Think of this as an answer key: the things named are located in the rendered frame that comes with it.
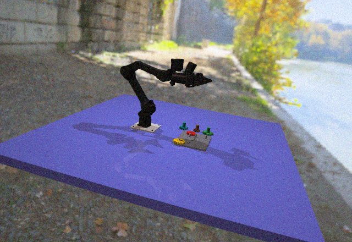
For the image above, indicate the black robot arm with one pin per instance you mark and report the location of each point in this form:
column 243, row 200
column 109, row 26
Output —
column 147, row 106

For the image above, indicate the yellow gear with black stripe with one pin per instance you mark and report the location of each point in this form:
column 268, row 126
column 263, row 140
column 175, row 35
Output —
column 177, row 141

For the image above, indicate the brown gear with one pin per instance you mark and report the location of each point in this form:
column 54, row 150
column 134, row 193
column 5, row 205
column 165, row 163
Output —
column 197, row 128

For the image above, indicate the teal gear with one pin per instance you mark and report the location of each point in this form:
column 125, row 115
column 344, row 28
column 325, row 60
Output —
column 184, row 127

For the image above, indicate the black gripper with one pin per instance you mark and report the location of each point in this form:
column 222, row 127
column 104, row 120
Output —
column 192, row 80

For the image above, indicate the green gear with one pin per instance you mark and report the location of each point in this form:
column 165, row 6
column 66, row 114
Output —
column 208, row 132

